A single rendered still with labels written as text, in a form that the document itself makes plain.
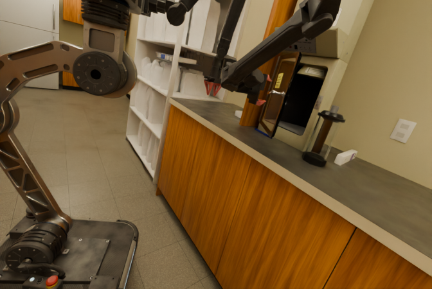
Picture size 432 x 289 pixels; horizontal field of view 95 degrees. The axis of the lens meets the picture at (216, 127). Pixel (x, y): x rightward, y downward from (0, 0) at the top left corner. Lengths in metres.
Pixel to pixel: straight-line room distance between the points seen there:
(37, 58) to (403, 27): 1.68
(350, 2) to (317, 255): 1.04
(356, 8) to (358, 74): 0.48
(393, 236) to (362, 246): 0.11
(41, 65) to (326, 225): 1.16
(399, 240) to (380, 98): 0.88
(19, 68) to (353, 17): 1.33
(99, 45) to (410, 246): 1.06
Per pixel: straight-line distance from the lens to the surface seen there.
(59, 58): 0.95
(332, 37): 1.04
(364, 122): 1.47
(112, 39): 0.80
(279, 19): 1.30
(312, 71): 1.16
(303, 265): 0.97
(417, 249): 0.76
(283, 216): 0.93
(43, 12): 5.32
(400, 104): 1.44
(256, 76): 0.79
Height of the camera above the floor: 1.25
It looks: 16 degrees down
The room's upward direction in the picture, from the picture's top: 14 degrees clockwise
